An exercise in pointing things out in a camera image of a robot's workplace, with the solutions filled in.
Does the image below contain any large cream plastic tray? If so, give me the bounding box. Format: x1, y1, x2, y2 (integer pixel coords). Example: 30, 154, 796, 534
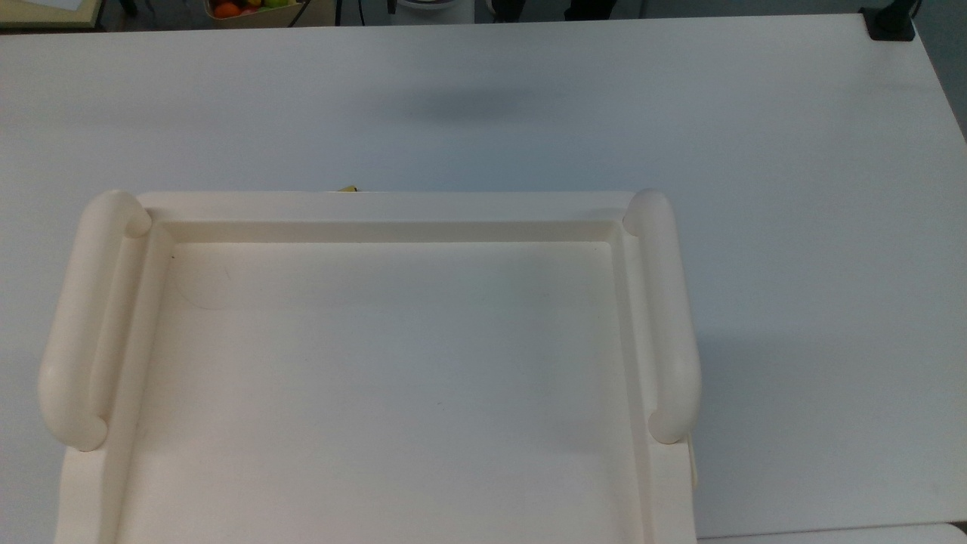
54, 190, 697, 544

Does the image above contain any cream fruit basket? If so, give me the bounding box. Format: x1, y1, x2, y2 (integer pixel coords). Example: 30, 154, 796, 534
202, 0, 307, 28

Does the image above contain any black table clamp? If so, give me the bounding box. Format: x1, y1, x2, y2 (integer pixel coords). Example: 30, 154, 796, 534
860, 0, 919, 42

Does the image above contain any beige wooden board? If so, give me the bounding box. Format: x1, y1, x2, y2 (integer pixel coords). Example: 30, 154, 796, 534
0, 0, 104, 31

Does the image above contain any cream rounded cabinet handle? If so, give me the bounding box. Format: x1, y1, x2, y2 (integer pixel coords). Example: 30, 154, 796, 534
38, 189, 153, 453
622, 187, 702, 445

